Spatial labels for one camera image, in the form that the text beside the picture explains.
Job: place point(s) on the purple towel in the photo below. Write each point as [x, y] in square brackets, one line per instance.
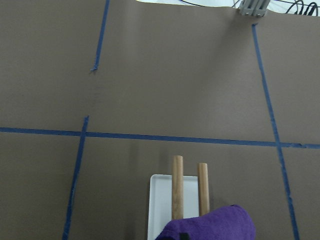
[225, 223]

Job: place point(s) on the left wooden rack bar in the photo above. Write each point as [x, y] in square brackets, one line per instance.
[177, 188]

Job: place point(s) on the wooden rack bar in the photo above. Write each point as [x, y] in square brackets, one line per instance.
[177, 188]
[203, 189]

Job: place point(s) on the right wooden rack bar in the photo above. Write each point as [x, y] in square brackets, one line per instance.
[203, 189]

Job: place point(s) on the white rack base tray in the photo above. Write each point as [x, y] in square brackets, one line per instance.
[160, 202]

